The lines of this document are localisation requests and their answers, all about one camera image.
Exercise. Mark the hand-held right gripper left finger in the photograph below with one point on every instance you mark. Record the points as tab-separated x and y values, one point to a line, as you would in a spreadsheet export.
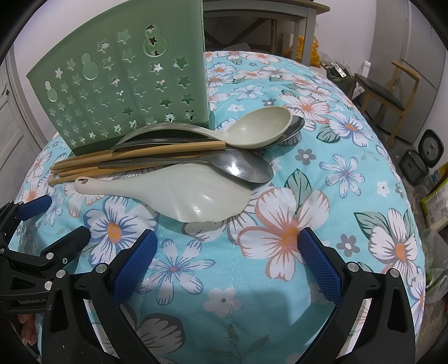
134	266

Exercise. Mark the teal floral quilt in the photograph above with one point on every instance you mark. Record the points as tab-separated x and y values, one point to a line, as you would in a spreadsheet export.
245	280

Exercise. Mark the green plastic utensil holder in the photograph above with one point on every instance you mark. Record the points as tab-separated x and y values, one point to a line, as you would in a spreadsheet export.
105	87

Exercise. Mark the wooden chair black seat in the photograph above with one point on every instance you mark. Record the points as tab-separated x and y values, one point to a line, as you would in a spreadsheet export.
381	91

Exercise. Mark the black rice cooker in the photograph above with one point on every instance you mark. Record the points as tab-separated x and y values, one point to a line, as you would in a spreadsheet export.
432	147

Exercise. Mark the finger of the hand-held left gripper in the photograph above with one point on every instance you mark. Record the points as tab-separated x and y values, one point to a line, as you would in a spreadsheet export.
70	238
35	206

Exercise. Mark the yellow green rice sack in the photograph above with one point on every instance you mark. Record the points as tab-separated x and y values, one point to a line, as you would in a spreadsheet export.
437	206

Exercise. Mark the silver fridge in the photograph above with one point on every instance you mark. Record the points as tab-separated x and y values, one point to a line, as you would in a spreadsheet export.
427	42

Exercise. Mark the yellow plastic bag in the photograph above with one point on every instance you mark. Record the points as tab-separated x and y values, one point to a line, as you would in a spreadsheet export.
308	52

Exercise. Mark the white panel door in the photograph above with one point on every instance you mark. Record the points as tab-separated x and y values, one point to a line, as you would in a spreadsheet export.
14	140

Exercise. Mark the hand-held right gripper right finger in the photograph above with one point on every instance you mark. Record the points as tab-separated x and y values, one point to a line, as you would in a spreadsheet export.
320	266

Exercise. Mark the metal spoon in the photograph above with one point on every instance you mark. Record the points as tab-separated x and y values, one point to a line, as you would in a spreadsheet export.
294	131
241	166

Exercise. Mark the olive green bag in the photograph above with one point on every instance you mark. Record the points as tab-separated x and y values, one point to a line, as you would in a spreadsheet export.
336	82

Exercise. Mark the white rice paddle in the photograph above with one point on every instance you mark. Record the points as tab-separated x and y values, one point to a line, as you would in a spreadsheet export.
196	199

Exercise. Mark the grey dining table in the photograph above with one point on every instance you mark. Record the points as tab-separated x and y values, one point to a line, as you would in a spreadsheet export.
266	10

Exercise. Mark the cream speckled spoon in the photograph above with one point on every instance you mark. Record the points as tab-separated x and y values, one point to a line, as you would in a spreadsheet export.
259	126

